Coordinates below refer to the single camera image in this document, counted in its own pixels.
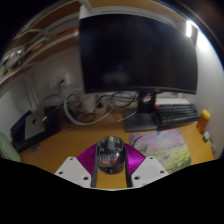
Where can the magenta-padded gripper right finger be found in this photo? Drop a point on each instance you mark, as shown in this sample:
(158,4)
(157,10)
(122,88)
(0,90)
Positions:
(151,170)

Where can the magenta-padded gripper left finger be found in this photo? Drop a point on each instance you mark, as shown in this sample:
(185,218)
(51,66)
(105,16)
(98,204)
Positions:
(71,170)

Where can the transparent computer mouse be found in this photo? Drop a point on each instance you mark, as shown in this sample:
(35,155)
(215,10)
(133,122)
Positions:
(111,156)

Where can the floral print mouse pad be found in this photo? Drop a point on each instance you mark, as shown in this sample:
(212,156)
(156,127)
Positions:
(166,146)

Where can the dark mechanical keyboard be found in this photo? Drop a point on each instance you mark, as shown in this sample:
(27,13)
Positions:
(176,115)

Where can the black box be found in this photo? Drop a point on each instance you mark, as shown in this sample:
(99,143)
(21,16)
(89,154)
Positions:
(18,138)

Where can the small white earbuds case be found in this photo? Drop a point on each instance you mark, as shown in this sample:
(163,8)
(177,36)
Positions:
(206,136)

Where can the white power strip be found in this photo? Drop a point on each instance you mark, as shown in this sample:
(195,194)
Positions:
(91,106)

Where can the orange bottle with yellow lid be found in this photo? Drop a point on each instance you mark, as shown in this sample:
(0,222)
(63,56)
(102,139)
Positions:
(202,122)

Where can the black computer monitor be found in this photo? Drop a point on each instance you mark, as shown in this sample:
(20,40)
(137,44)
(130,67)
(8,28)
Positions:
(136,53)

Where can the bright white lamp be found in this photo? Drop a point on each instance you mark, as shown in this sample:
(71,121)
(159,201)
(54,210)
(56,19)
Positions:
(189,29)

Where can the white wall outlet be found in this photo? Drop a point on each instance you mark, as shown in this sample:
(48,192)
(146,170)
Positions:
(65,80)

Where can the wooden wall shelf unit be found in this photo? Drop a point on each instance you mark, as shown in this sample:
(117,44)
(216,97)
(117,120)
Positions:
(40,36)

